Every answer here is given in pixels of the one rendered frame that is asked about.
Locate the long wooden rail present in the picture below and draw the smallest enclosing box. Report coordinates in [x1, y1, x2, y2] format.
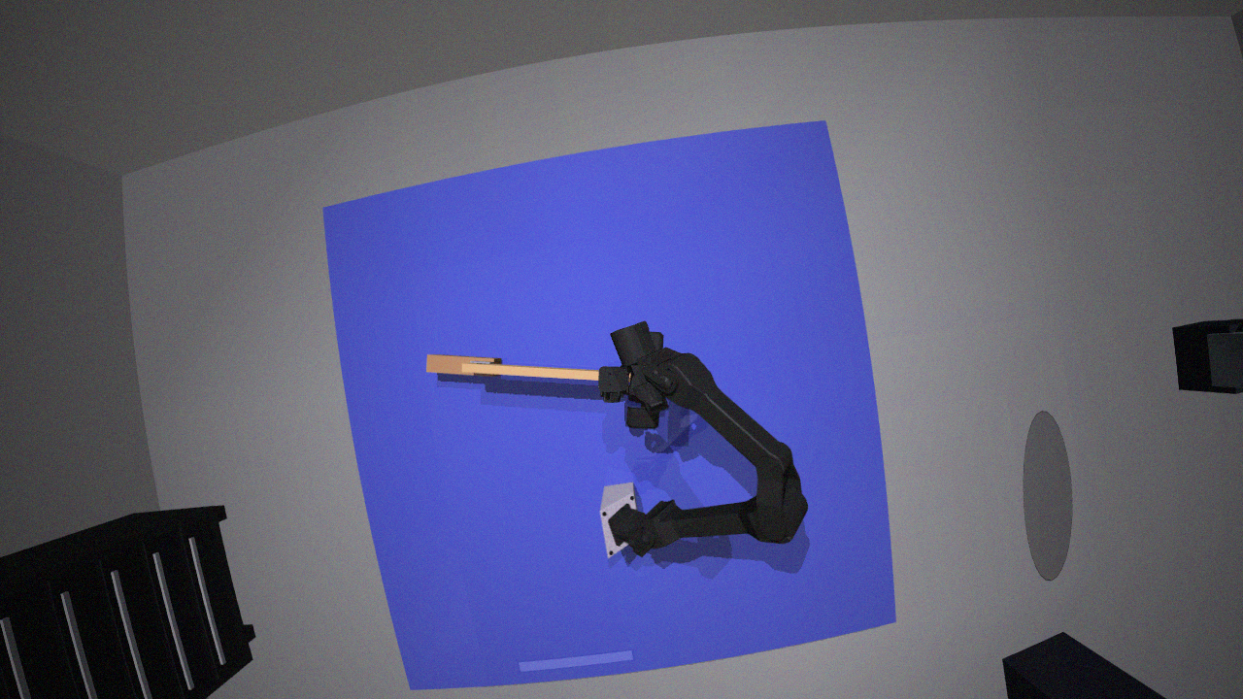
[462, 363, 599, 381]

